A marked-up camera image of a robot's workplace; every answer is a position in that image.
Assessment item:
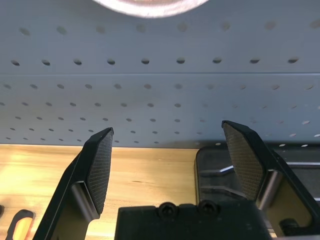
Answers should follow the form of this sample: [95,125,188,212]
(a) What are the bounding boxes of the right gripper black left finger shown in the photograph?
[32,127,115,240]

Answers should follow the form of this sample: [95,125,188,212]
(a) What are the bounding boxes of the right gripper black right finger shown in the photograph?
[221,120,316,237]

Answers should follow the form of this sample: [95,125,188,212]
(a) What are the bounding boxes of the black plastic tool case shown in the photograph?
[193,142,320,205]

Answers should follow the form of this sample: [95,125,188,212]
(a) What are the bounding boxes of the orange black needle-nose pliers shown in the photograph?
[0,204,35,240]

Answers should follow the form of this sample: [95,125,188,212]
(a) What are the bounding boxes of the white tape roll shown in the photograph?
[91,0,211,19]

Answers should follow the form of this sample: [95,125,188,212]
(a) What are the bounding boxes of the grey metal pegboard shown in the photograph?
[0,0,320,148]

